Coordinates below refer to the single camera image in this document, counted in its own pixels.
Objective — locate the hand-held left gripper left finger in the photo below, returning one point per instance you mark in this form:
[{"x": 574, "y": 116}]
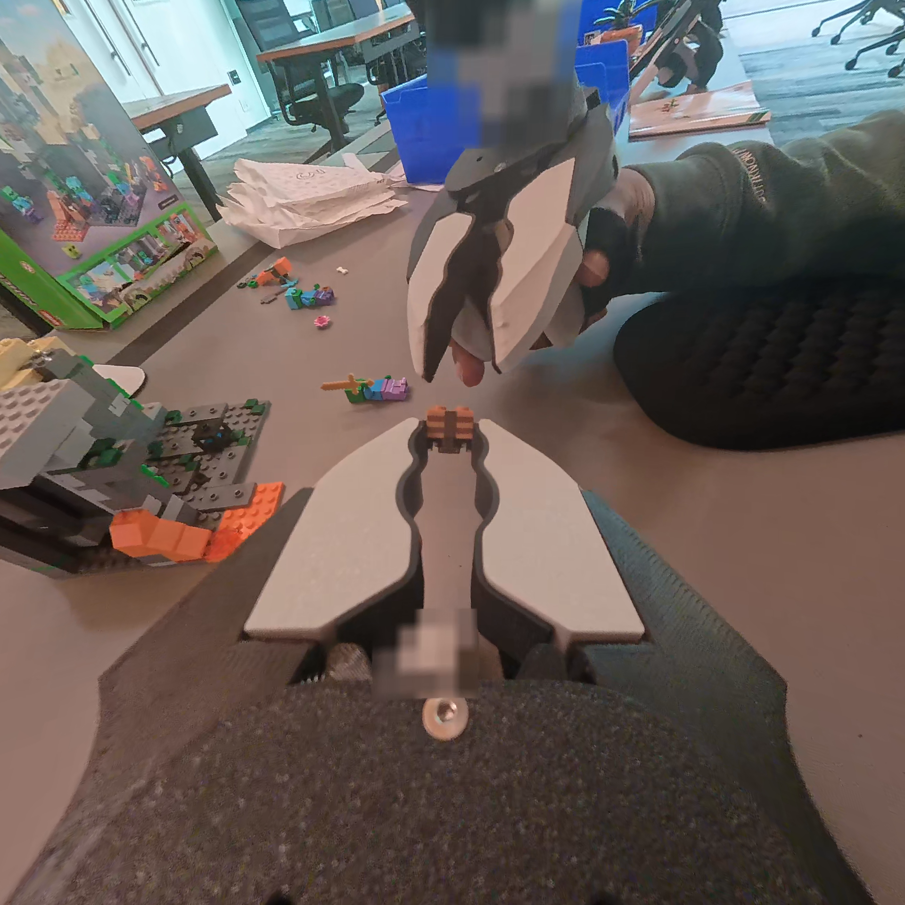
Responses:
[{"x": 332, "y": 558}]

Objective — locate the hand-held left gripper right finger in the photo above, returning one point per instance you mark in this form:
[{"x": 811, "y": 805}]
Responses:
[{"x": 558, "y": 558}]

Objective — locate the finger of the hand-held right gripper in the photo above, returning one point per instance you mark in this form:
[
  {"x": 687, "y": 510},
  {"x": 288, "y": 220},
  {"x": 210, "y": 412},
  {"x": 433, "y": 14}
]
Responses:
[
  {"x": 428, "y": 283},
  {"x": 537, "y": 269}
]

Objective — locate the zombie toy figure gold sword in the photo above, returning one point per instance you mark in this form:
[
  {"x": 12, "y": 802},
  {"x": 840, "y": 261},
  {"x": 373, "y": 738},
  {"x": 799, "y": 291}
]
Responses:
[{"x": 382, "y": 389}]

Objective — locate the small brown brick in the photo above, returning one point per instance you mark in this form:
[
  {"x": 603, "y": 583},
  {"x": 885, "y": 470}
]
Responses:
[{"x": 449, "y": 428}]

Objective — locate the orange block toy creature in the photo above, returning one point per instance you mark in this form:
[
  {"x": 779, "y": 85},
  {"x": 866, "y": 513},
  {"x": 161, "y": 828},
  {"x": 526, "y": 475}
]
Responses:
[{"x": 272, "y": 272}]

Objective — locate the person's right forearm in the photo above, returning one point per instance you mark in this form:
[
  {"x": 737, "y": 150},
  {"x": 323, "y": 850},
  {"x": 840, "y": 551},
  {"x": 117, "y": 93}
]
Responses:
[{"x": 778, "y": 205}]

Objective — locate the grey desk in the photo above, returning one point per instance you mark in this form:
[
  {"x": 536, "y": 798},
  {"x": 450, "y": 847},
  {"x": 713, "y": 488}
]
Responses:
[{"x": 672, "y": 530}]

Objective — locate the thin paper booklet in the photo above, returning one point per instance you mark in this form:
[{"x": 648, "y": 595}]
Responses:
[{"x": 700, "y": 109}]

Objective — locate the zombie toy figure teal helmet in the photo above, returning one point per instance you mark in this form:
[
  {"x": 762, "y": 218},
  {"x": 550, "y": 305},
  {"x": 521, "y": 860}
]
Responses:
[{"x": 307, "y": 297}]

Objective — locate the green potted plant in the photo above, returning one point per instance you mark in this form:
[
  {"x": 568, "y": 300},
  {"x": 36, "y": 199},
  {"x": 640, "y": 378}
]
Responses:
[{"x": 626, "y": 21}]

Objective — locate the pile of white paper bags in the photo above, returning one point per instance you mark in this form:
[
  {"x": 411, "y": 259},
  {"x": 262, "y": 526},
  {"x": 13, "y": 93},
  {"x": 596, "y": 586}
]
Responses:
[{"x": 304, "y": 198}]

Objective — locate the blue plastic bin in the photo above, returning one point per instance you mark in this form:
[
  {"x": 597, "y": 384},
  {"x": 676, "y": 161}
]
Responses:
[{"x": 417, "y": 127}]

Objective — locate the black office chair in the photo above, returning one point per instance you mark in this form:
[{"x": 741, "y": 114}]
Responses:
[{"x": 311, "y": 78}]

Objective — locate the black quilted cushion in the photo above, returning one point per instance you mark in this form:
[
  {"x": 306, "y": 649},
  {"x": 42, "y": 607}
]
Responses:
[{"x": 763, "y": 367}]

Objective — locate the grey toy brick building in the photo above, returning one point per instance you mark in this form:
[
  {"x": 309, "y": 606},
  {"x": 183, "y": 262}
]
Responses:
[{"x": 106, "y": 459}]

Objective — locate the wooden table black legs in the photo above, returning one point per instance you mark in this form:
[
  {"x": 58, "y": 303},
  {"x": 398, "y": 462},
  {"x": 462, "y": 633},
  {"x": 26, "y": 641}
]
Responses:
[
  {"x": 177, "y": 106},
  {"x": 332, "y": 39}
]

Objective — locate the row of black office chairs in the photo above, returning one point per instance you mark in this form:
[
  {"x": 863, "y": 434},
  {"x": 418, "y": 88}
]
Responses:
[{"x": 862, "y": 35}]

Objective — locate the green toy box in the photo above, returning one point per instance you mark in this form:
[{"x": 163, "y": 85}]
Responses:
[{"x": 85, "y": 177}]

